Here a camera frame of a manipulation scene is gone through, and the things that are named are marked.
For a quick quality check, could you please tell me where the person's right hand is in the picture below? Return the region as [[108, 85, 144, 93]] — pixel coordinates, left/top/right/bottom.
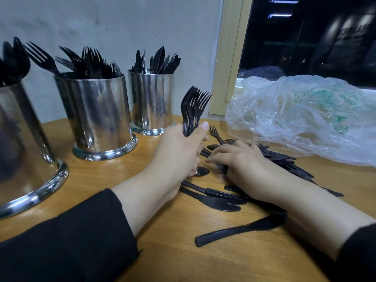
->
[[206, 141, 295, 203]]

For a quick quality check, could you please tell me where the person's left hand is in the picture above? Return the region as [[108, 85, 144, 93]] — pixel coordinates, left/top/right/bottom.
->
[[147, 121, 210, 197]]

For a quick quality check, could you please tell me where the pile of black plastic cutlery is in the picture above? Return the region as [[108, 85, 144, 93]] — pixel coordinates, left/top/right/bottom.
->
[[179, 126, 345, 212]]

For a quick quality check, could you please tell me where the black plastic fork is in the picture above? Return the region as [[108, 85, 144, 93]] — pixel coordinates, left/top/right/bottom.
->
[[180, 85, 196, 137], [187, 88, 204, 134], [193, 91, 212, 130]]

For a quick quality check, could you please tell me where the black plastic knife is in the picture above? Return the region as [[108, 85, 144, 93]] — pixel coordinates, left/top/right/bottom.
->
[[194, 211, 289, 247]]

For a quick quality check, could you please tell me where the clear plastic bag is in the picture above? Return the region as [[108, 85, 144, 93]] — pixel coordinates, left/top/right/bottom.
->
[[226, 75, 376, 168]]

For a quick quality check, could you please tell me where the bunch of black knives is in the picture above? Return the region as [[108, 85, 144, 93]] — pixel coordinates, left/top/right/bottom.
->
[[130, 45, 182, 75]]

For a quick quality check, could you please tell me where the bunch of black forks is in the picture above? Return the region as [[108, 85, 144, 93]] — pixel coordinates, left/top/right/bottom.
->
[[23, 42, 124, 80]]

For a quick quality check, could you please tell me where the bunch of black spoons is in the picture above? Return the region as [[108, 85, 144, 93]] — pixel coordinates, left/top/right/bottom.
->
[[0, 37, 31, 87]]

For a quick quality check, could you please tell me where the person's left forearm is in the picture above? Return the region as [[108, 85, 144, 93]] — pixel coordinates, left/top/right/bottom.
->
[[0, 176, 174, 282]]

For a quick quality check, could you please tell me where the person's right forearm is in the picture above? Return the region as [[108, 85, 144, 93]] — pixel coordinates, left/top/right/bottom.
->
[[273, 179, 376, 282]]

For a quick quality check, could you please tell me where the dark parked car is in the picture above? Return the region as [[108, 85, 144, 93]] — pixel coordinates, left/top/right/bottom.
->
[[240, 66, 287, 81]]

